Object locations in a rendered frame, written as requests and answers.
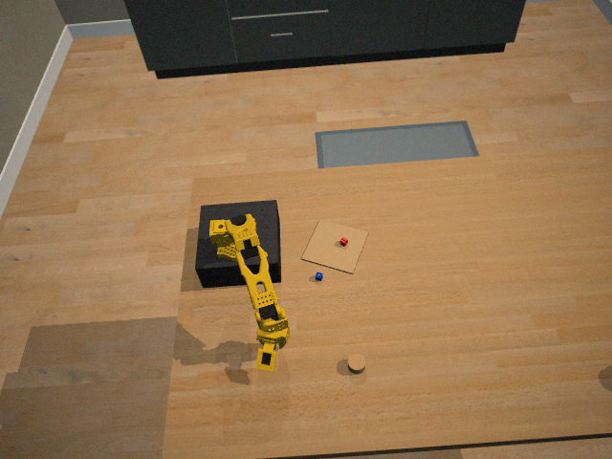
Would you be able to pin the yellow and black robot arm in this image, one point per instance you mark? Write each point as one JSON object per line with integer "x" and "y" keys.
{"x": 242, "y": 230}

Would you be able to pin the tan short cylinder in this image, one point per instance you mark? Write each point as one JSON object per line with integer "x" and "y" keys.
{"x": 356, "y": 363}

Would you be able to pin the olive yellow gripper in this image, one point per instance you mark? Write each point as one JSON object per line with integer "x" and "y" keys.
{"x": 266, "y": 357}

